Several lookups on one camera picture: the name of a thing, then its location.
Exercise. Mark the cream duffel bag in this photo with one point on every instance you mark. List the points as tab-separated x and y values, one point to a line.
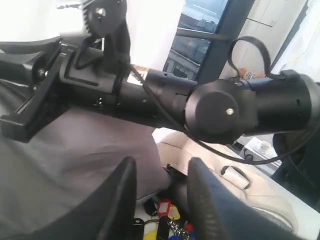
79	178

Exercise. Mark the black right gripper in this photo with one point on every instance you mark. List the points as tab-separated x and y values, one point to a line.
49	85

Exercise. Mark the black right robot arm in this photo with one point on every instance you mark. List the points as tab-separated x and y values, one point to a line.
220	111

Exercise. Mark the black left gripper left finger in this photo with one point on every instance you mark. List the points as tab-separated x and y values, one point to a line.
107	214

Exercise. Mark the colourful key tag bunch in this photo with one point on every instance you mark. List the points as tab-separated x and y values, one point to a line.
160	219

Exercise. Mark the dark window frame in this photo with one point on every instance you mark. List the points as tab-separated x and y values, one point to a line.
206	29

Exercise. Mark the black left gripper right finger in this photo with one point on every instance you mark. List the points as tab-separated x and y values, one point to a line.
217	214

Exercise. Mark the white cup on tray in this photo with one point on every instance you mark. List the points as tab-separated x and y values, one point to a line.
264	147

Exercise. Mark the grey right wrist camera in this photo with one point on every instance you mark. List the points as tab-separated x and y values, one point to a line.
83	22

